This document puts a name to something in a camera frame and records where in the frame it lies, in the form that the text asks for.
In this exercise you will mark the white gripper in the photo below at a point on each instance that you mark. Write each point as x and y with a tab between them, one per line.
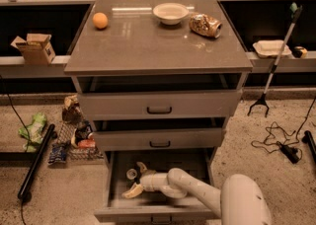
147	180

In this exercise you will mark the green soda can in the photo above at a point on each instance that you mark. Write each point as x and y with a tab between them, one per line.
132	175

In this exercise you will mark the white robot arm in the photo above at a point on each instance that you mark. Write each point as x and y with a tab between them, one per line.
240	201

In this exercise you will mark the grey bottom drawer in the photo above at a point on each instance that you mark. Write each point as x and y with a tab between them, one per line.
154	208

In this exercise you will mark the grey drawer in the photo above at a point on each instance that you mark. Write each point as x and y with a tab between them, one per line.
154	208
158	105
159	139

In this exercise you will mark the grey middle drawer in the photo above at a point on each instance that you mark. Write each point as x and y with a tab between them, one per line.
159	139

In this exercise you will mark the grey top drawer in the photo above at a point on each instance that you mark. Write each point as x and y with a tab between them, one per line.
158	105

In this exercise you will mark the grey drawer cabinet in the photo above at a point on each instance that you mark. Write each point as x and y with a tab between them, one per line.
136	53

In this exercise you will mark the red and black packets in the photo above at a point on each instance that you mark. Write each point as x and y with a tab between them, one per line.
82	137

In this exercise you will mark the blue snack packet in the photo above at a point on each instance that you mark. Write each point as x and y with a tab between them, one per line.
58	154

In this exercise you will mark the brown snack bag on floor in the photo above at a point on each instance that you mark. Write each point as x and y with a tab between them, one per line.
71	112

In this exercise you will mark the black floor bar left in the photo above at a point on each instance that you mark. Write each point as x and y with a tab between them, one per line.
25	190

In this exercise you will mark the black floor bar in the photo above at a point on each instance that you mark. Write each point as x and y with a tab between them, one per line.
309	140
25	190

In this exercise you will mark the green chip bag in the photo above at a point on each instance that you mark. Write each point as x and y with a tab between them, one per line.
32	132

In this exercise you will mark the orange fruit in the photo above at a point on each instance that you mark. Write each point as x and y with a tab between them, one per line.
100	20

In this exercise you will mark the small cardboard box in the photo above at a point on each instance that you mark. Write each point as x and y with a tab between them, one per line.
36	49

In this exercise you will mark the crushed gold snack bag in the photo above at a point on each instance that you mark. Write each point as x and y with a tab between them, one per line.
205	25

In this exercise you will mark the white bowl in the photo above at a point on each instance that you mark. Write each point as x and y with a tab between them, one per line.
170	13

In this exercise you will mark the black floor bar right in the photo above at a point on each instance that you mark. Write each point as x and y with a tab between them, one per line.
309	140

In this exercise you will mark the white foam food tray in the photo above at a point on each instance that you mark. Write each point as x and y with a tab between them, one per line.
268	48

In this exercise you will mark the yellow black tape roll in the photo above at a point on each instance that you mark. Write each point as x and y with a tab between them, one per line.
299	52

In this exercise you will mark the grabber reacher tool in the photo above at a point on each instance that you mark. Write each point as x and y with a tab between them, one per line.
261	101

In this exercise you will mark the wire mesh basket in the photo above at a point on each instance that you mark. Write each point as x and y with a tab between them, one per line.
64	137

